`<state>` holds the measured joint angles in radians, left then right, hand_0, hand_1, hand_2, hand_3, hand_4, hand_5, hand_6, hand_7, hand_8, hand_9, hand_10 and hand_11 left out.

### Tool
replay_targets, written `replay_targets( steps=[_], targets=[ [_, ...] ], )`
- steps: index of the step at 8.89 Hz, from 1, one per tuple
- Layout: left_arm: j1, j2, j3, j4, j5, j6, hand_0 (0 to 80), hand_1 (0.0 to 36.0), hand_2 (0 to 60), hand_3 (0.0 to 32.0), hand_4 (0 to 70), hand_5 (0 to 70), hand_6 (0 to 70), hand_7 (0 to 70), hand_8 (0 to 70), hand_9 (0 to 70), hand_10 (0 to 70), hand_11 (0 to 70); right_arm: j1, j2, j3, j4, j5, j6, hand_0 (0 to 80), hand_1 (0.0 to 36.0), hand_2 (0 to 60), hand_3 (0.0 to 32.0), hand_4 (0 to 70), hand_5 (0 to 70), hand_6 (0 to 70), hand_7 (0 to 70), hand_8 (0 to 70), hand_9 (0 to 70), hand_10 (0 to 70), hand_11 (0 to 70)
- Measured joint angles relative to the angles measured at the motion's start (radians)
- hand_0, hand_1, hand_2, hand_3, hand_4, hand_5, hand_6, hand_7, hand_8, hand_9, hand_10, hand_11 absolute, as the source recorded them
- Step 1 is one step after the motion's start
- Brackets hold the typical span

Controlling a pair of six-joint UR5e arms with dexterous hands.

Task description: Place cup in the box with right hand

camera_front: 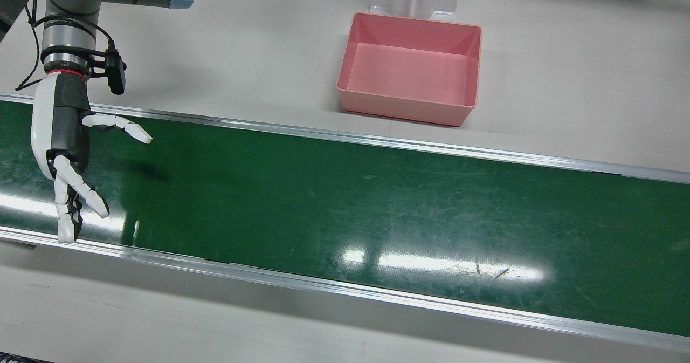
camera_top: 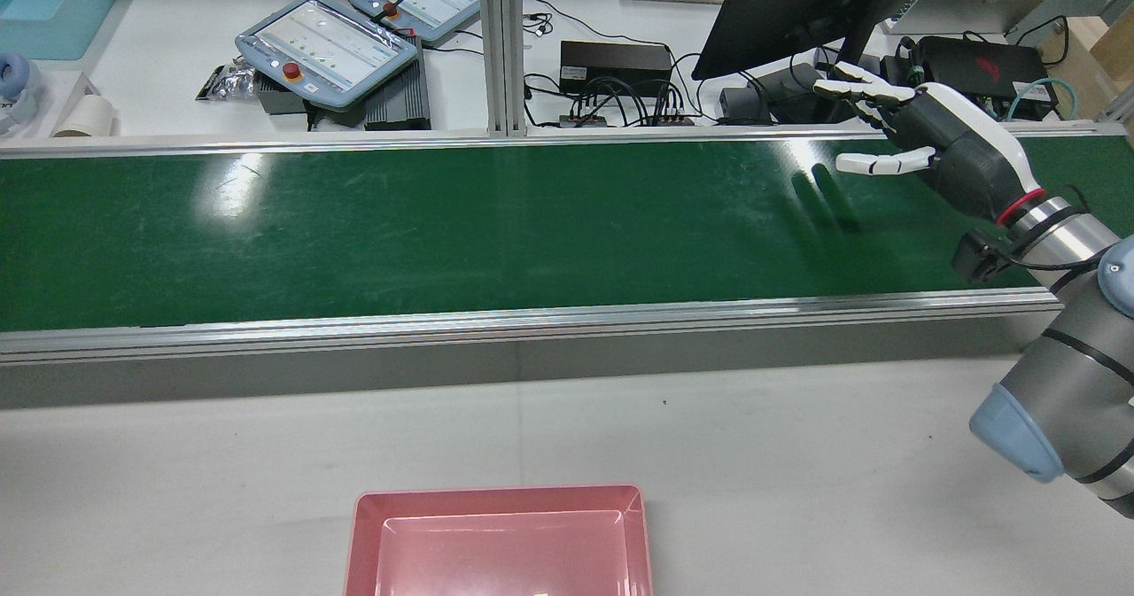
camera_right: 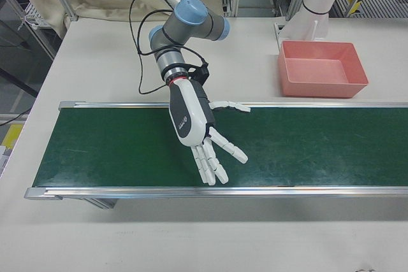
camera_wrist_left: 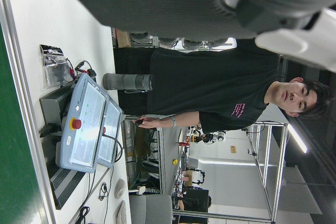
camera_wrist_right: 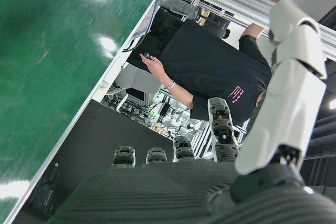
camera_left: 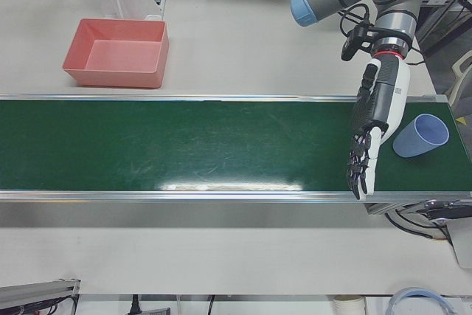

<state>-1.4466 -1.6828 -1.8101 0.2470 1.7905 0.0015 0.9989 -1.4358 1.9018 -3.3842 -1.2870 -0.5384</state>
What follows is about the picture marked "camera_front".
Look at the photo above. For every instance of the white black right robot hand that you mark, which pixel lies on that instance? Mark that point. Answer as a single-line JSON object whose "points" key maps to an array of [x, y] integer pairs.
{"points": [[46, 131]]}

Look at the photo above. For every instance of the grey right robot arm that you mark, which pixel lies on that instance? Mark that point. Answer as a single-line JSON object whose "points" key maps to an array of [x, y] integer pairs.
{"points": [[70, 28]]}

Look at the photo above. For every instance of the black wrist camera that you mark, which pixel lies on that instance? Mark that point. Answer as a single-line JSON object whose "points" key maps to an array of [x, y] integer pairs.
{"points": [[115, 74]]}

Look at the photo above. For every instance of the pink plastic box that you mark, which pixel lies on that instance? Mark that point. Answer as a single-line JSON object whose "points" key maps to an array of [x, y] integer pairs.
{"points": [[409, 72]]}

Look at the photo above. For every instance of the green conveyor belt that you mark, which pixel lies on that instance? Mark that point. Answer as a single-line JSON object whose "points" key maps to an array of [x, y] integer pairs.
{"points": [[345, 206]]}

